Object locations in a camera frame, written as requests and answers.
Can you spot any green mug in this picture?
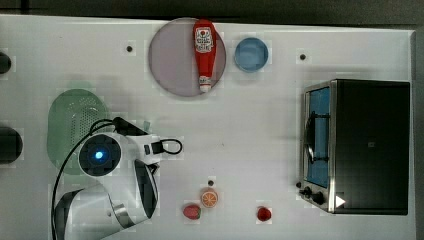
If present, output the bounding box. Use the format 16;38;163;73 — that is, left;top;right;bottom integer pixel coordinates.
143;121;151;132

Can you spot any red plush ketchup bottle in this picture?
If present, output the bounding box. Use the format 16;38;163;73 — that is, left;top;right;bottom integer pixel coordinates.
193;19;217;93

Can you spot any small red fruit toy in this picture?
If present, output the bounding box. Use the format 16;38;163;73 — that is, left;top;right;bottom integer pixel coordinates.
257;207;272;222

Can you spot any grey round plate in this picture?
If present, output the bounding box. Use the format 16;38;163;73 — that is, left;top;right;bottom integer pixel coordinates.
148;18;226;97

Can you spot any pink strawberry toy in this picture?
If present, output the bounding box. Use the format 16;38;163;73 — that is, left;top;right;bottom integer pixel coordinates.
183;204;201;220

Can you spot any green perforated colander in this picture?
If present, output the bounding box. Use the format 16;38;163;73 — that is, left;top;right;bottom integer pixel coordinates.
47;82;109;168

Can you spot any orange slice toy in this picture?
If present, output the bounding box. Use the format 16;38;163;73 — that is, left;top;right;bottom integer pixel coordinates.
201;188;219;208

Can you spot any small blue bowl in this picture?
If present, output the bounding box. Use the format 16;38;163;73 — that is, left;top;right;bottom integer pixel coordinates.
234;37;269;72

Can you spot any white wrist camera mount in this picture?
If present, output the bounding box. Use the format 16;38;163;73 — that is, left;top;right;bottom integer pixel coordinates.
129;134;183;165

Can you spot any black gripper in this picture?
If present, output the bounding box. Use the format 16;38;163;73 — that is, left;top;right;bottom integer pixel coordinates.
112;117;147;136

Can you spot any silver toaster oven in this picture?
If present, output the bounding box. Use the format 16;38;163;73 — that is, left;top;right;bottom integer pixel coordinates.
296;79;411;215

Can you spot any black round pan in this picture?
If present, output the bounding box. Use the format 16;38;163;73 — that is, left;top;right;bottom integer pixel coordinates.
0;127;23;164

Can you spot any dark pot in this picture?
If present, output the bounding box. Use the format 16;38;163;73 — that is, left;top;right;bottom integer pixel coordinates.
0;53;12;74

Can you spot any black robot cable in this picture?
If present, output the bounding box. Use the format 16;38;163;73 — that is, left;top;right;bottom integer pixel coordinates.
50;118;116;240

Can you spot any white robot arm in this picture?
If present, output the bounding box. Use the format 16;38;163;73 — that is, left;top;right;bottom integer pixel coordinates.
51;117;164;240

